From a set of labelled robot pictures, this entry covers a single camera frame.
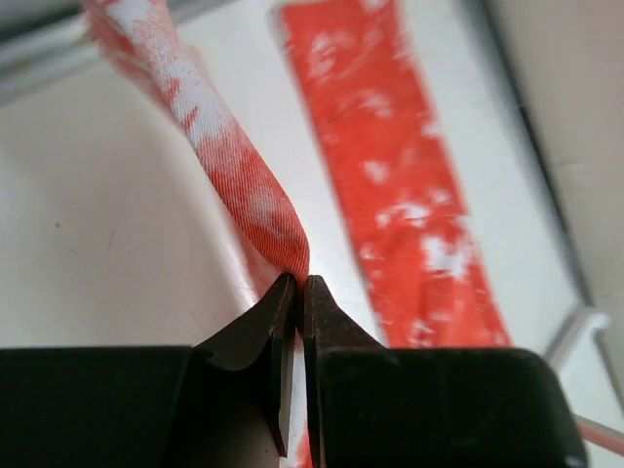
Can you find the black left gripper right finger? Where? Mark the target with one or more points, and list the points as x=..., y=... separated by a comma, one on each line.
x=324, y=326

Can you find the white clothes rack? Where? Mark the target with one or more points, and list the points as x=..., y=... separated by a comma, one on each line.
x=579, y=356

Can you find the red white patterned trousers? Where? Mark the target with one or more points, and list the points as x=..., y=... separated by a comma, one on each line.
x=382, y=145

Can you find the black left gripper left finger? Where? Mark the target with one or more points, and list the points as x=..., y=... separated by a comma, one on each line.
x=244, y=401

